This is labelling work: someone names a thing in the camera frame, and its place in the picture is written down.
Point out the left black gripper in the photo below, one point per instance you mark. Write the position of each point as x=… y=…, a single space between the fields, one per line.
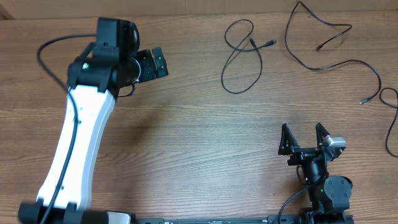
x=150 y=72

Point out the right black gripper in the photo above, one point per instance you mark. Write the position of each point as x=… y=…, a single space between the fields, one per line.
x=288 y=146

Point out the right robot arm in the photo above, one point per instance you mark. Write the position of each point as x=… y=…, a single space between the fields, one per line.
x=328 y=194

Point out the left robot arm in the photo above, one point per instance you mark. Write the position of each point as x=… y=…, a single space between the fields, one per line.
x=94 y=80

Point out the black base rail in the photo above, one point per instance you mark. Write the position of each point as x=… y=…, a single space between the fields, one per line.
x=214 y=221

